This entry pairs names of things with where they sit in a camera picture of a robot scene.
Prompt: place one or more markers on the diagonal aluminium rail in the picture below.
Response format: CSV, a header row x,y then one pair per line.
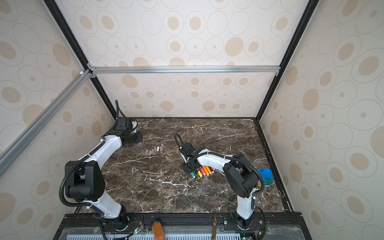
x,y
25,138

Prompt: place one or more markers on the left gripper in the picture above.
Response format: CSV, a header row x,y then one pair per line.
x,y
139,137

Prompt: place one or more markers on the thin wooden stick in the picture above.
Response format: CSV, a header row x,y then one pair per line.
x,y
214,227

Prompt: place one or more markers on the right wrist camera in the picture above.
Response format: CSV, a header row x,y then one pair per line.
x,y
187,151

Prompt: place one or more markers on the horizontal aluminium rail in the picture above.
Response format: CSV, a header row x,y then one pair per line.
x,y
185,70

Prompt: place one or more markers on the blue round lid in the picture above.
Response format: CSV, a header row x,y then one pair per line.
x,y
267,176

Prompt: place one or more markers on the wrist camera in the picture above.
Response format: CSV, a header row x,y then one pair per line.
x,y
187,151
126,124

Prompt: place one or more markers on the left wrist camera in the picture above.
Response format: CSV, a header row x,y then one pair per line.
x,y
126,124

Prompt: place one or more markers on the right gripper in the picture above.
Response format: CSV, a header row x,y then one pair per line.
x,y
188,166

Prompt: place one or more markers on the brown handle tool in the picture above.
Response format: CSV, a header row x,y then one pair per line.
x,y
158,231

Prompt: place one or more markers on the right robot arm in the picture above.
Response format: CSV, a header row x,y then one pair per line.
x,y
244,179

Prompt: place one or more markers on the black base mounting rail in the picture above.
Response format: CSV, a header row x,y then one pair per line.
x,y
224,222

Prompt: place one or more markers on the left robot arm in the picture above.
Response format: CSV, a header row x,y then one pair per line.
x,y
84,184

